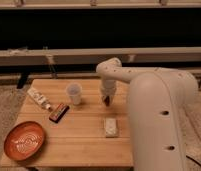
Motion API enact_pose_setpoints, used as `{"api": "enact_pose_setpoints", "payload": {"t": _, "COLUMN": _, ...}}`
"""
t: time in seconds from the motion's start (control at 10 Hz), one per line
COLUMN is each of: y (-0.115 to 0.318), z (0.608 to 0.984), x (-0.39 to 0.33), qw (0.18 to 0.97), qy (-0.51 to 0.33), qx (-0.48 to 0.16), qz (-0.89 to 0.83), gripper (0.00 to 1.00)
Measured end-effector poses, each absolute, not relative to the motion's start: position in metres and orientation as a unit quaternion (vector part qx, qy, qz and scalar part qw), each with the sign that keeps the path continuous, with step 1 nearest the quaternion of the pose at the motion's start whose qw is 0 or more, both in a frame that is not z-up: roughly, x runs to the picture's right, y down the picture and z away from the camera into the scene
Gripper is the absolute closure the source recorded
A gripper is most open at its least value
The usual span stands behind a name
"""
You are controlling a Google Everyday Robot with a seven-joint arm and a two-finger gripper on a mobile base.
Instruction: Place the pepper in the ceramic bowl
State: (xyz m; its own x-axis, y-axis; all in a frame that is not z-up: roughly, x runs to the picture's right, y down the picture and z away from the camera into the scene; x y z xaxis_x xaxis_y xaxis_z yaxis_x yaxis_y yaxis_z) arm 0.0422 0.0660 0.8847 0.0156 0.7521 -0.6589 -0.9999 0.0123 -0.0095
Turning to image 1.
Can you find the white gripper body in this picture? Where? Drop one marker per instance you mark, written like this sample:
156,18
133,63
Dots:
108,88

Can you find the red pepper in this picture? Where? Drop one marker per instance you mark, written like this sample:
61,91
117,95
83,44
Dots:
107,101

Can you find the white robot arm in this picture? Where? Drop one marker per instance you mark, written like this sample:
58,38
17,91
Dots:
155,96

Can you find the orange ceramic bowl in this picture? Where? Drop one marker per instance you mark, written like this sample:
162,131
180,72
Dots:
24,140

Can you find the clear plastic cup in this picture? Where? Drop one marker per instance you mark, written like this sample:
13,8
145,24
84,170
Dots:
74,91

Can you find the white wrapped packet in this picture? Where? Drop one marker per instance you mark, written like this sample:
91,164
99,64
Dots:
110,127

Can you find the wooden table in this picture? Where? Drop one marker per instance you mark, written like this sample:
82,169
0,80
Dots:
78,139

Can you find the brown chocolate bar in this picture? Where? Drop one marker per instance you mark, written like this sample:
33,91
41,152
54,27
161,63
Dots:
58,113

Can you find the white tube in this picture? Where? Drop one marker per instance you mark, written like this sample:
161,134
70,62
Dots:
39,98

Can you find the grey wall rail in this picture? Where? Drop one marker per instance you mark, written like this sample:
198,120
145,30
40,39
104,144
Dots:
92,56

